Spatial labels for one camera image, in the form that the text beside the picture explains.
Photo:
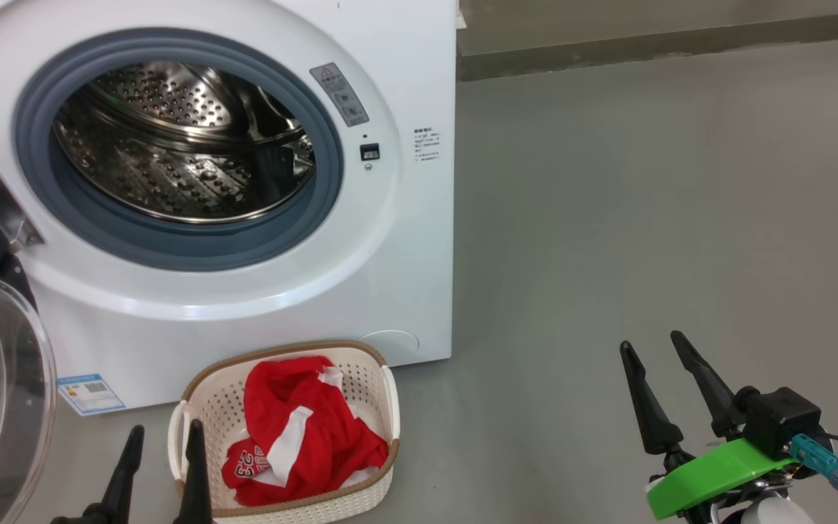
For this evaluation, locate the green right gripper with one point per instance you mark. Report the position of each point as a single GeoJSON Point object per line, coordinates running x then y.
{"type": "Point", "coordinates": [710, 477]}

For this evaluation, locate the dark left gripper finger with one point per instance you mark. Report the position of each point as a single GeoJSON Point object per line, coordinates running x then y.
{"type": "Point", "coordinates": [122, 487]}
{"type": "Point", "coordinates": [196, 480]}

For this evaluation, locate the red and white jersey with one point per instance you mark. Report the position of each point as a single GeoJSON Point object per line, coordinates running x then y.
{"type": "Point", "coordinates": [317, 429]}

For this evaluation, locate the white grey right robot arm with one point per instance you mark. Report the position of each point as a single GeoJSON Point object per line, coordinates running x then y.
{"type": "Point", "coordinates": [772, 513]}

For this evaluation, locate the cream perforated basket brown rim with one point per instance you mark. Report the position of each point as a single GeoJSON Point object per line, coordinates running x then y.
{"type": "Point", "coordinates": [219, 400]}

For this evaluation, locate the white front-load washing machine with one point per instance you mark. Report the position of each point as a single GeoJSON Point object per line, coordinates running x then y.
{"type": "Point", "coordinates": [404, 276]}

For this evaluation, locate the blue energy label sticker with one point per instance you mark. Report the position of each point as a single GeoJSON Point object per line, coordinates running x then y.
{"type": "Point", "coordinates": [92, 394]}

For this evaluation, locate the round white filter cover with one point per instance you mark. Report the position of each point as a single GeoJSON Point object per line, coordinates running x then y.
{"type": "Point", "coordinates": [390, 343]}

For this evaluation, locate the small printed text label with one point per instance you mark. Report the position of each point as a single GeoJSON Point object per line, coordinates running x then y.
{"type": "Point", "coordinates": [426, 144]}

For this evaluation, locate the grey warning sticker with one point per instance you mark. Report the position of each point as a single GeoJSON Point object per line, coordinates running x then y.
{"type": "Point", "coordinates": [339, 94]}

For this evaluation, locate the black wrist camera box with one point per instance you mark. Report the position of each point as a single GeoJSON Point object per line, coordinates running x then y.
{"type": "Point", "coordinates": [783, 418]}

